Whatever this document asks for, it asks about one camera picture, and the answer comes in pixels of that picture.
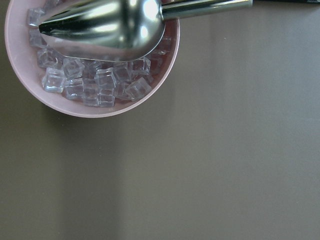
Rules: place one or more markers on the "metal ice scoop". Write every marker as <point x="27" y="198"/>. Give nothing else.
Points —
<point x="119" y="30"/>

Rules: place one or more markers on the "clear ice cube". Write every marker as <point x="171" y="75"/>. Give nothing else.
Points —
<point x="138" y="89"/>
<point x="73" y="68"/>
<point x="73" y="89"/>
<point x="53" y="80"/>
<point x="105" y="78"/>

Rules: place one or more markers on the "pink bowl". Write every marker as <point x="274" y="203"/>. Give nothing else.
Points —
<point x="23" y="59"/>

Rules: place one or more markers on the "black tray with glasses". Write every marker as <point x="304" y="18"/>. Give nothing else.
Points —
<point x="317" y="2"/>

